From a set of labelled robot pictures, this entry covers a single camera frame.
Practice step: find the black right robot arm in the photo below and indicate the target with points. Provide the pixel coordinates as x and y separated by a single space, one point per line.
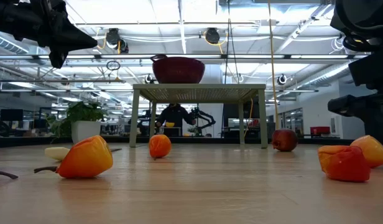
365 18

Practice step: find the lumpy red-orange fruit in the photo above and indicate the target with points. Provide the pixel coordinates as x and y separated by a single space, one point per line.
344 165

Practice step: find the pale green perforated riser table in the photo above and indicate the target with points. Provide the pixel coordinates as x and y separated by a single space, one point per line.
197 92

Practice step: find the black background robot arm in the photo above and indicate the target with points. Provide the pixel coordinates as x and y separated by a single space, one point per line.
145 119
205 119

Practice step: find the dark red plum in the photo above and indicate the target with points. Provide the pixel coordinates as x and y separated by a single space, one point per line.
284 140

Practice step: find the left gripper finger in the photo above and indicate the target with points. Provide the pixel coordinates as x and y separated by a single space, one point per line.
68 32
67 45

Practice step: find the yellow-orange pointed fruit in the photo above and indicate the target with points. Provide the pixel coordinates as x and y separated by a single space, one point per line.
373 152

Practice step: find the black aluminium table frame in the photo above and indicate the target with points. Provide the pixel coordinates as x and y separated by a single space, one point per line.
23 141

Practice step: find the red box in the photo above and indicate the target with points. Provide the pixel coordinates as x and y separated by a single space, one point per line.
320 130

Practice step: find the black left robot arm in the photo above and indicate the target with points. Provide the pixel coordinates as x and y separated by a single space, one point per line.
0 15

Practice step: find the person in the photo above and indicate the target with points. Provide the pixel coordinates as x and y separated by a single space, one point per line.
174 116

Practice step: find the orange-red fruit curved stem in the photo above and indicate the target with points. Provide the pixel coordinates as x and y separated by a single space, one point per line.
85 158

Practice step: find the dark red colander bowl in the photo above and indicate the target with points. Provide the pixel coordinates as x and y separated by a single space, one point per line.
178 71

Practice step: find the small round orange fruit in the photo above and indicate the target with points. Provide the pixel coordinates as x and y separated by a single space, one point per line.
159 145

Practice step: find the green plant in white pot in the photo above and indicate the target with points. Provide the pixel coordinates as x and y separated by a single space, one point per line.
85 130

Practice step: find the yellow bowl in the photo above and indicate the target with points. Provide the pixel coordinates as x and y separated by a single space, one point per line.
170 124

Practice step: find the black monitor screen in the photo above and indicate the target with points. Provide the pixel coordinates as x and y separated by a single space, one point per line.
11 115

